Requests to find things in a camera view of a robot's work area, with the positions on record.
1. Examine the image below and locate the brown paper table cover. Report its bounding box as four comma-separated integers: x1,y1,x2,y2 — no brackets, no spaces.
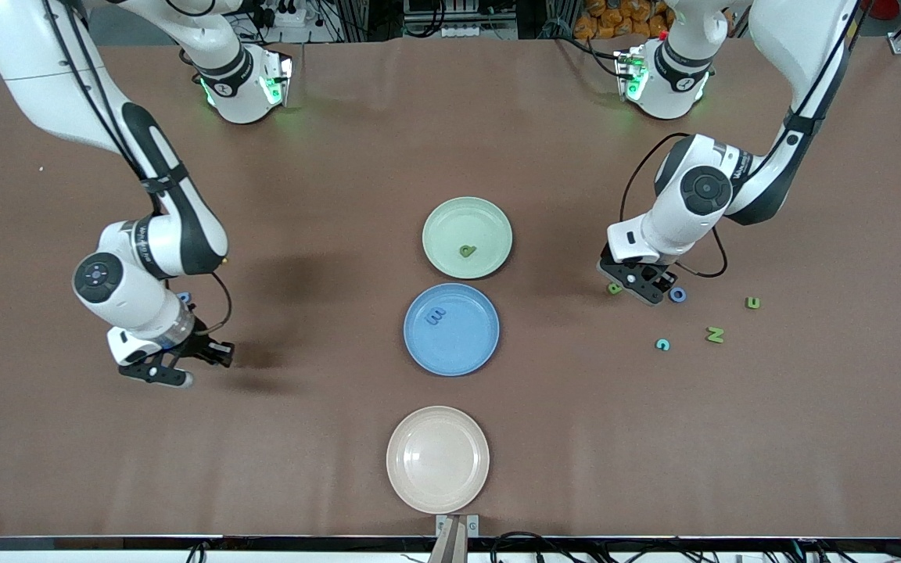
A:
0,35,901,540

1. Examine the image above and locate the blue plate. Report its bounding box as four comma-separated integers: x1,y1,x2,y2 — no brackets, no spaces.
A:
403,282,501,378

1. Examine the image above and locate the green plate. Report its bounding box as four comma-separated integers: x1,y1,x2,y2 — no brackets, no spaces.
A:
422,196,513,280

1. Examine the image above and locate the beige plate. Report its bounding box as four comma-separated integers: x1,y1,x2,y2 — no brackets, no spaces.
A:
386,405,490,515

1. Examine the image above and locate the orange fruit pile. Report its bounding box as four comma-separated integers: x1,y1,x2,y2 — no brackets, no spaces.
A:
573,0,674,40

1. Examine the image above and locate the white power strip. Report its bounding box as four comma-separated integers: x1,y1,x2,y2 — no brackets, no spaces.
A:
251,0,311,29
440,23,518,40

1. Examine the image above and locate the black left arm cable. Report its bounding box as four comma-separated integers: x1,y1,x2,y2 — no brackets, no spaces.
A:
619,0,862,279

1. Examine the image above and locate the black base cable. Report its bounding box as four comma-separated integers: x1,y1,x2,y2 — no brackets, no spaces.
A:
552,31,625,79
178,47,205,85

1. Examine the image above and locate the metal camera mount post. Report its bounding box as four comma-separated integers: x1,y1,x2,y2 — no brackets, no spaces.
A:
427,514,480,563

